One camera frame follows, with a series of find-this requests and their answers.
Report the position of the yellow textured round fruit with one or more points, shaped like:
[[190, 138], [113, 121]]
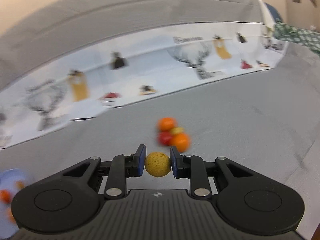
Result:
[[158, 164]]

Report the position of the small yellow-red fruit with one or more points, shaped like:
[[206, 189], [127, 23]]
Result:
[[177, 130]]

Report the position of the orange mandarin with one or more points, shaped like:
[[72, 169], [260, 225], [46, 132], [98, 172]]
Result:
[[4, 195], [167, 123], [181, 142]]

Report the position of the dark blue cushion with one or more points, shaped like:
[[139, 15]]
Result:
[[273, 11]]

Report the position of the grey blanket with deer print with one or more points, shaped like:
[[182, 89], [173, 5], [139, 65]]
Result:
[[150, 62]]

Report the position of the red round fruit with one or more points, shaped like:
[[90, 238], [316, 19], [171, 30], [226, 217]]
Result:
[[164, 138]]

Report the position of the light blue plate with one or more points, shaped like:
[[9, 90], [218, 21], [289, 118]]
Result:
[[10, 177]]

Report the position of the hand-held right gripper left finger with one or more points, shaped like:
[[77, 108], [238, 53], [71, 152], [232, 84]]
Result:
[[141, 161]]

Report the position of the green checked cloth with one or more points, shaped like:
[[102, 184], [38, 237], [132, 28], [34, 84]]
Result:
[[300, 36]]

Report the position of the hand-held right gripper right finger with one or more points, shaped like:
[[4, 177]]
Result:
[[174, 163]]

